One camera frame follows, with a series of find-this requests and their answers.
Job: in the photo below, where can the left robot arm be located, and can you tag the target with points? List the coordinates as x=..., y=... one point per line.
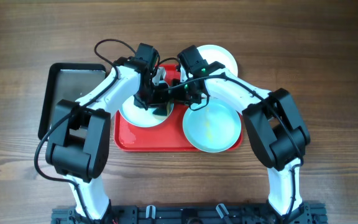
x=78, y=139

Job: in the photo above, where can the yellow green sponge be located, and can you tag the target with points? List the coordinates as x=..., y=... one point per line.
x=162, y=112

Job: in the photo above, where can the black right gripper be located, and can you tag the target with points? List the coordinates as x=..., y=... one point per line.
x=177, y=96

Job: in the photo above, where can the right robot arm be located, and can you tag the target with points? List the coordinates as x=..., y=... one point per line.
x=277, y=133

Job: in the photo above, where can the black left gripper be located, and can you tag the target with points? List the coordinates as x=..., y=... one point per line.
x=162, y=99

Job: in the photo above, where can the black mounting rail base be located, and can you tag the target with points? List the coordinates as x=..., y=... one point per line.
x=307, y=213

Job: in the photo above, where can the light blue plate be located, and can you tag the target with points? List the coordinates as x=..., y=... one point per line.
x=138, y=116
x=212, y=126

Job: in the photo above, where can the white round plate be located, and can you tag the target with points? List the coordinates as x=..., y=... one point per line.
x=215, y=53

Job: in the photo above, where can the black water tray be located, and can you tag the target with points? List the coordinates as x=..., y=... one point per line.
x=68, y=81

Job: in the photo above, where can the red plastic tray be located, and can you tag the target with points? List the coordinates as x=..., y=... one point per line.
x=166, y=137

